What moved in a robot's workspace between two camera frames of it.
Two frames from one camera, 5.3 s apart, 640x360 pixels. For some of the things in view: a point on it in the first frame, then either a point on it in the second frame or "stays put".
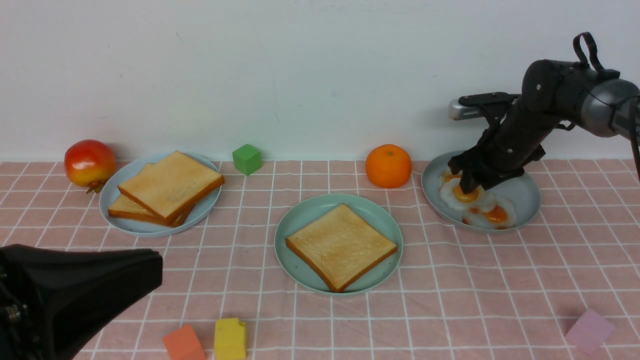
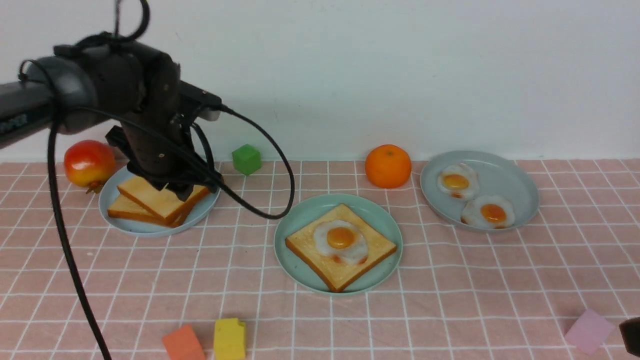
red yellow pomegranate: x=90 y=163 stays put
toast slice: x=341 y=246 stays put
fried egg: x=451 y=193 -> x=341 y=242
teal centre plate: x=301 y=271 stays put
